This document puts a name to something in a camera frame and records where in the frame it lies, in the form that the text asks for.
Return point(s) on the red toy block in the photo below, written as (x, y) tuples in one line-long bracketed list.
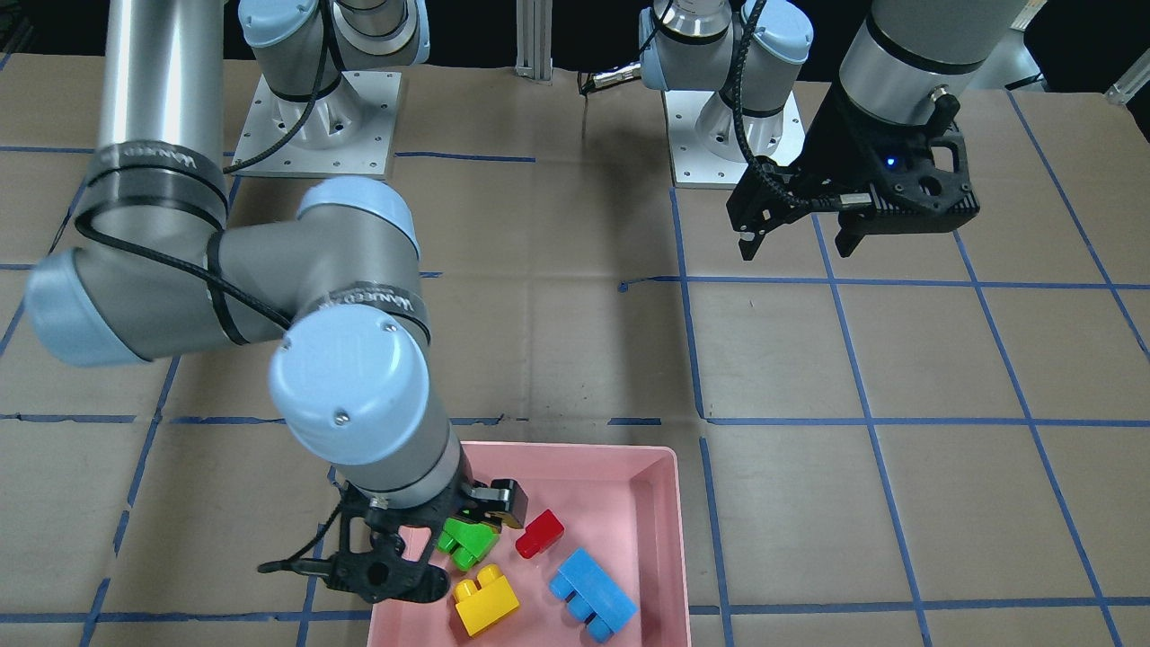
[(539, 535)]

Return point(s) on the aluminium frame post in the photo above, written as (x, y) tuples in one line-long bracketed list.
[(533, 34)]

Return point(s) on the green toy block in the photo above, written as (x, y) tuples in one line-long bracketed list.
[(466, 543)]

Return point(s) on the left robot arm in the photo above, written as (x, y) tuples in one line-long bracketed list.
[(751, 56)]

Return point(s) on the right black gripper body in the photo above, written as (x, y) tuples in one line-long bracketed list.
[(497, 500)]

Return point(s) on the yellow toy block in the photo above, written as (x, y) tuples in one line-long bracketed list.
[(485, 600)]

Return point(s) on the blue toy block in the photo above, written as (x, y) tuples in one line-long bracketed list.
[(592, 597)]

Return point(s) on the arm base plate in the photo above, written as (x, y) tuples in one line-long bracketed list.
[(350, 132), (703, 143)]

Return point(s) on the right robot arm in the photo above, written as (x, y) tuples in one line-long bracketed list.
[(337, 288)]

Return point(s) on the brown paper table cover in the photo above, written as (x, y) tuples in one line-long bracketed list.
[(938, 440)]

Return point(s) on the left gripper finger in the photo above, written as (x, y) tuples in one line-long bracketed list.
[(749, 244), (853, 228)]

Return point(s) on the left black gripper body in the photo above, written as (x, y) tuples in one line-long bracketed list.
[(828, 142)]

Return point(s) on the pink plastic box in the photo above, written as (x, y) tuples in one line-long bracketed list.
[(619, 503)]

